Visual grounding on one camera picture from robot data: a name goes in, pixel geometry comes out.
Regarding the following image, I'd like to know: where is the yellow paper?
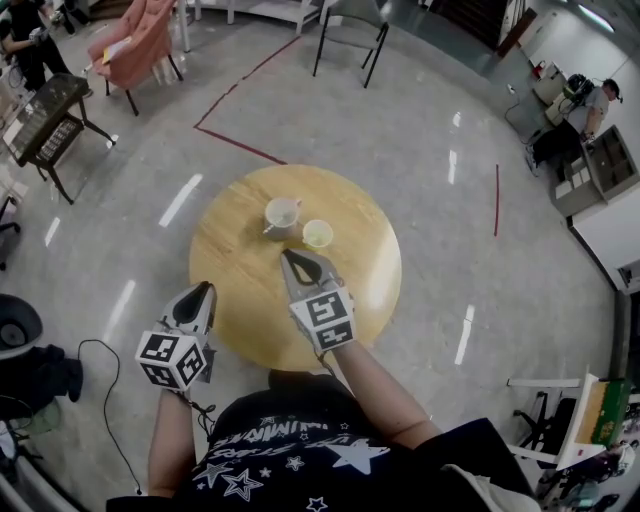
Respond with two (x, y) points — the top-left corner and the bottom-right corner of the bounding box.
(101, 40), (132, 65)

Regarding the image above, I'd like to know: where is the pale straw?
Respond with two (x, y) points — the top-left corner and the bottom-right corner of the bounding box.
(261, 213), (292, 236)

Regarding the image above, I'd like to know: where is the beige cup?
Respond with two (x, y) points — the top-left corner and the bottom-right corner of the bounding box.
(263, 196), (304, 242)

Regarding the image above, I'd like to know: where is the black glass-top side table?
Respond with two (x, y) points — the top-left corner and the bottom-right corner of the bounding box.
(1, 72), (118, 206)

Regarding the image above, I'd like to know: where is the white table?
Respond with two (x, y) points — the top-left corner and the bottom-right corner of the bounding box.
(174, 0), (341, 53)

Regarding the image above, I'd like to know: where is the black metal chair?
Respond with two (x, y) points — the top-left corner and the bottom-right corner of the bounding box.
(312, 0), (391, 90)

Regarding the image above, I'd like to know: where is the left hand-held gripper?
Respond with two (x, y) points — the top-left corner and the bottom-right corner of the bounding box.
(134, 282), (218, 394)

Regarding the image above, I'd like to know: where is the red floor tape line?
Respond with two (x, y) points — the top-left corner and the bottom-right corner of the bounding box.
(192, 33), (303, 167)

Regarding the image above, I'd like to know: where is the black floor cable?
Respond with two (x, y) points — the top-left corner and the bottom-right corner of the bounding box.
(76, 338), (144, 497)

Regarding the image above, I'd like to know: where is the red floor tape strip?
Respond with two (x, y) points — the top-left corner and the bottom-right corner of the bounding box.
(492, 163), (502, 238)

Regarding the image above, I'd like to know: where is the white desk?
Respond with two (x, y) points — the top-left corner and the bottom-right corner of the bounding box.
(566, 183), (640, 297)

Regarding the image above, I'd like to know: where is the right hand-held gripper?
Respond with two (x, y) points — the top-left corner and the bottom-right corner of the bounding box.
(278, 248), (358, 354)

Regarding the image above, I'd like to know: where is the person's left forearm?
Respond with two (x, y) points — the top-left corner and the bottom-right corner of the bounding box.
(146, 388), (202, 499)

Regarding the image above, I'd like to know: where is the black office chair base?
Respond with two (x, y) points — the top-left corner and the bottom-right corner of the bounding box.
(0, 194), (23, 272)
(512, 392), (577, 452)

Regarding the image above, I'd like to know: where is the black round bin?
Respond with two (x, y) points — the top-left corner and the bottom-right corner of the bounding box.
(0, 293), (45, 362)

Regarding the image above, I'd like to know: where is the person's right forearm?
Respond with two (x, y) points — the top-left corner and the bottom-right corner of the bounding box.
(327, 343), (445, 451)

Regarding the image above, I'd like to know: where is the person's black star-print shirt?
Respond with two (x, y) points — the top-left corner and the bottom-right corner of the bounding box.
(106, 368), (545, 512)

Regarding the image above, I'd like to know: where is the pink armchair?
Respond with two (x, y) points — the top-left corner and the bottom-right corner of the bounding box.
(86, 0), (185, 117)

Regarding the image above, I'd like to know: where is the clear green plastic cup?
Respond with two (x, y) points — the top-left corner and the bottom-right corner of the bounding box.
(301, 219), (335, 251)

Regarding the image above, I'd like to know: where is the green and yellow board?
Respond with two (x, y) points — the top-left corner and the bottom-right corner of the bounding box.
(573, 379), (633, 447)

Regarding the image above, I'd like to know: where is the white frame stand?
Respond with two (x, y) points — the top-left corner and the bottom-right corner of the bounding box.
(505, 371), (609, 472)

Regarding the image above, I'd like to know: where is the left hand-held gripper cable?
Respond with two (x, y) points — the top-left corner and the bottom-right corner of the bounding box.
(173, 388), (217, 437)

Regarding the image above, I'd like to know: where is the dark cloth pile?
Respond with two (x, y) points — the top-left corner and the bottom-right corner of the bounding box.
(0, 343), (85, 417)

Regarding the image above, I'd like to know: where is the grey compartment box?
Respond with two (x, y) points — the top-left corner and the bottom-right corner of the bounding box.
(551, 124), (640, 217)

